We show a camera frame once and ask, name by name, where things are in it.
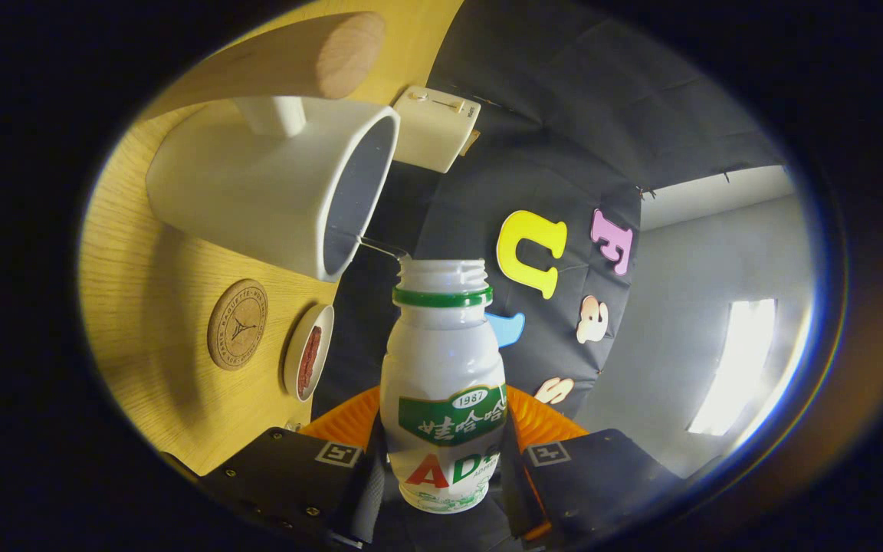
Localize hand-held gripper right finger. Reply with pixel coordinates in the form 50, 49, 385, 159
499, 386, 691, 545

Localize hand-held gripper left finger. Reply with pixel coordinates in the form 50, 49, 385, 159
200, 386, 389, 549

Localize round cork coaster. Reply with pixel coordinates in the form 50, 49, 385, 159
207, 278, 269, 372

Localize white juice bottle green label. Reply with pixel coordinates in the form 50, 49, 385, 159
379, 258, 508, 515

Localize white cup wooden handle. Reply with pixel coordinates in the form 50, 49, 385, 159
139, 11, 402, 284

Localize round white plate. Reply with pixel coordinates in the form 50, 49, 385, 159
283, 304, 335, 403

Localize reddish brown meat slices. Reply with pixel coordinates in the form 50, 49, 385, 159
297, 325, 323, 399

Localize wooden table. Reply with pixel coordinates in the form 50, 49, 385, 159
77, 0, 465, 476

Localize black backdrop cloth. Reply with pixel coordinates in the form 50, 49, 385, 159
311, 0, 787, 430

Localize cream toaster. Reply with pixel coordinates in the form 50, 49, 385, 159
392, 85, 482, 175

